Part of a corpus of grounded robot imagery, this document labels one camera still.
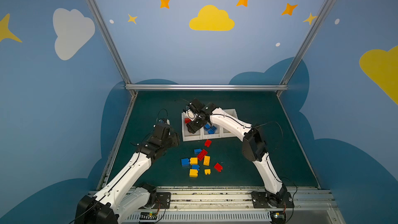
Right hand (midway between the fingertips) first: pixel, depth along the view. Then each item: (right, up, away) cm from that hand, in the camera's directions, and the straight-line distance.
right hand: (193, 126), depth 91 cm
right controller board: (+42, -42, -18) cm, 62 cm away
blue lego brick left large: (-4, -19, -7) cm, 21 cm away
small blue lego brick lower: (+2, -22, -7) cm, 23 cm away
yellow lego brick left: (+1, -19, -5) cm, 20 cm away
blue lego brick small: (+3, -14, -2) cm, 15 cm away
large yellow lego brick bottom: (+1, -24, -9) cm, 26 cm away
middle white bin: (+15, -5, +4) cm, 17 cm away
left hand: (-9, -4, -9) cm, 13 cm away
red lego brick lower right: (+14, -22, -7) cm, 27 cm away
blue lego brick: (+12, -4, +6) cm, 14 cm away
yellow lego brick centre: (+8, -20, -4) cm, 22 cm away
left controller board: (-21, -41, -18) cm, 50 cm away
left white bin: (-4, -7, +3) cm, 8 cm away
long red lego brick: (+5, -16, -3) cm, 17 cm away
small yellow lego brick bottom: (+8, -24, -9) cm, 27 cm away
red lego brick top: (+9, -11, +2) cm, 14 cm away
